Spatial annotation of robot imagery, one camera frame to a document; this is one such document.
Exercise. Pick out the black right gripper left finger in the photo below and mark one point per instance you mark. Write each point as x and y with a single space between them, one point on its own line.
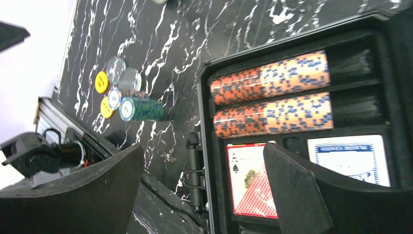
96 200

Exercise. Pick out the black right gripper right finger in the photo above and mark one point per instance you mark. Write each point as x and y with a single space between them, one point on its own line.
311 199

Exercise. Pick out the green poker chip stack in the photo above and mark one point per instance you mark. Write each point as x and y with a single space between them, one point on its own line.
132 108

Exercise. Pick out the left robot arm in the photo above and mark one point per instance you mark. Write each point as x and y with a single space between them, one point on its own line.
31 153

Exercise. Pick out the red playing card deck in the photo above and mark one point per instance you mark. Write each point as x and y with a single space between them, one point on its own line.
250 190

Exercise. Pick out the blue playing card deck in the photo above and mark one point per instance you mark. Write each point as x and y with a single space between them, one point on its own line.
359 157

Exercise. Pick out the yellow dealer button lower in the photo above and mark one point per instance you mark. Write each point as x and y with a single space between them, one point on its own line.
105 110

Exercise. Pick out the yellow dealer button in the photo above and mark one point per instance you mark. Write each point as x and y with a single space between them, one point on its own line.
101 82
105 110

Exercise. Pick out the lower orange chip row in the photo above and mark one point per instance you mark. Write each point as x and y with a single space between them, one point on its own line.
291 115

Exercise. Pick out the orange chip row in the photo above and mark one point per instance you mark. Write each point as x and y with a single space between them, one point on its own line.
291 75
291 115

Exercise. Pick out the black plastic poker case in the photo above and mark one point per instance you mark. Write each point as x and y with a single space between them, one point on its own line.
370 61

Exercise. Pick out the yellow dealer button upper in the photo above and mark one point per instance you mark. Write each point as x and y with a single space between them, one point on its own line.
101 82

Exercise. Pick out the upper orange chip row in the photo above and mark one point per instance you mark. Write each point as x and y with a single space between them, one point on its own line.
291 75

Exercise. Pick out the aluminium rail frame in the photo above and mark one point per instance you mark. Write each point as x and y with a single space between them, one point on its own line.
97 147

